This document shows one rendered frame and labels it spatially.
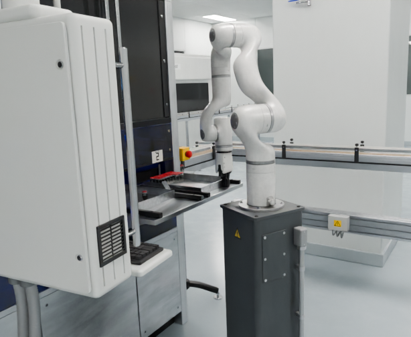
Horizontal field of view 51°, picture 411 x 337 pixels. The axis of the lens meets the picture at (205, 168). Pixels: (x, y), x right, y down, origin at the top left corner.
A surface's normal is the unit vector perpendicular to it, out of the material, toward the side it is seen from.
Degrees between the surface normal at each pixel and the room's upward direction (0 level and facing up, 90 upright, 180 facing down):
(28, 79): 90
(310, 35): 90
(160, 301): 90
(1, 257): 90
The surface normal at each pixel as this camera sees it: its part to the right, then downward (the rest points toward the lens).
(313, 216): -0.55, 0.18
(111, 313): 0.84, 0.07
